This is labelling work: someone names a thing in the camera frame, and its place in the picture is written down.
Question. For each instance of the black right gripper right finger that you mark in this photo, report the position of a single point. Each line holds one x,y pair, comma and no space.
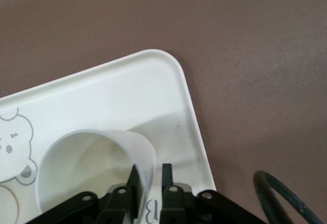
173,201

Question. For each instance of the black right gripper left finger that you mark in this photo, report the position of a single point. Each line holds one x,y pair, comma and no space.
120,201

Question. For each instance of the white plastic cup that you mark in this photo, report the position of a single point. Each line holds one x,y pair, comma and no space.
76,162
7,203

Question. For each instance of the cream tray with bear print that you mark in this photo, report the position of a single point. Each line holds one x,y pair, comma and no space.
115,93

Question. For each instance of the brown table mat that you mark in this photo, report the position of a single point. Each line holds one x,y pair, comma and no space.
230,29

